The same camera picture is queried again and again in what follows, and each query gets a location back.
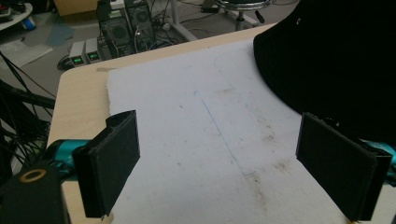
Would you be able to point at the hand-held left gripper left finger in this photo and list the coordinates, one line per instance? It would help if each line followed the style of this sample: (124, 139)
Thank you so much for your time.
(106, 168)

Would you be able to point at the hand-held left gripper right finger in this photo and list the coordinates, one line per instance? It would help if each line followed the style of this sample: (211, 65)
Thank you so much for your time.
(336, 165)

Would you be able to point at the strip of beige tape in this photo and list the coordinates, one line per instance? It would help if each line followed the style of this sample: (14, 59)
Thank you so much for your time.
(105, 69)

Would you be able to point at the black cloth hat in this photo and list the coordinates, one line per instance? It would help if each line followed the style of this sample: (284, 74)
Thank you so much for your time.
(336, 62)

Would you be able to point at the grey box with green display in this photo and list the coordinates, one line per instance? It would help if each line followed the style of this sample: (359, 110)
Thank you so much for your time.
(77, 53)
(92, 49)

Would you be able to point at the black computer tower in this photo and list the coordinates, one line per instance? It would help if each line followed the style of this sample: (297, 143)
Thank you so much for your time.
(116, 32)
(140, 21)

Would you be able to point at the white paper sheets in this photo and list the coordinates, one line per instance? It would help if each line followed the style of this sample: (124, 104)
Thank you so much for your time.
(21, 53)

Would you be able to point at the blue tape roll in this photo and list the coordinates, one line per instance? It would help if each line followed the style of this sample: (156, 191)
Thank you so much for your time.
(29, 23)

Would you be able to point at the brown cardboard box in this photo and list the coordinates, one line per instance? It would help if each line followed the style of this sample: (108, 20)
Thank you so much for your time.
(76, 6)

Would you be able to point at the white metal stand leg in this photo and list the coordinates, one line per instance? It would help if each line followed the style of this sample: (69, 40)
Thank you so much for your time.
(180, 21)

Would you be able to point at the round white table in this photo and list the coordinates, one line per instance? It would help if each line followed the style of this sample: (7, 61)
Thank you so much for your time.
(14, 15)

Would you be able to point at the chrome stool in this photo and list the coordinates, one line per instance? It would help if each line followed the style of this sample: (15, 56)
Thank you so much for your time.
(241, 7)

